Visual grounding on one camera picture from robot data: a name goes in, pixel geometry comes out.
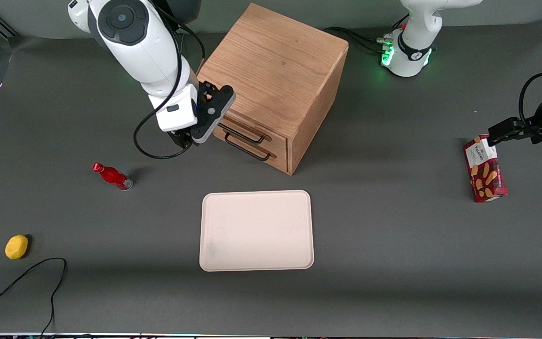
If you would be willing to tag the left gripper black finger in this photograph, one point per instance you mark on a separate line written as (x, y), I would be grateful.
(504, 132)

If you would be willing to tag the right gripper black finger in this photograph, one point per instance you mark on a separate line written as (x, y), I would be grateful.
(180, 139)

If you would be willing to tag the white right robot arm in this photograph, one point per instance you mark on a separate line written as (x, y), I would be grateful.
(130, 47)

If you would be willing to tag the oak wooden drawer cabinet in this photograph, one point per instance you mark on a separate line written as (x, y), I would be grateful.
(280, 66)

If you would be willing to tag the red tartan shortbread box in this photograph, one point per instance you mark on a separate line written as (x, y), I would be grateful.
(485, 174)

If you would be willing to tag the red plastic bottle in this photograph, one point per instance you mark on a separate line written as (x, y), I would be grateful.
(113, 176)

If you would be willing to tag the cream rectangular plastic tray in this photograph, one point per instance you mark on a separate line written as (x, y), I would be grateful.
(257, 230)

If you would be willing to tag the yellow lemon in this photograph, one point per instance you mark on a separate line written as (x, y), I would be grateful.
(16, 247)

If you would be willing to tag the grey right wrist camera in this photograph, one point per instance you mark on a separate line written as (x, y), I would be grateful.
(212, 110)

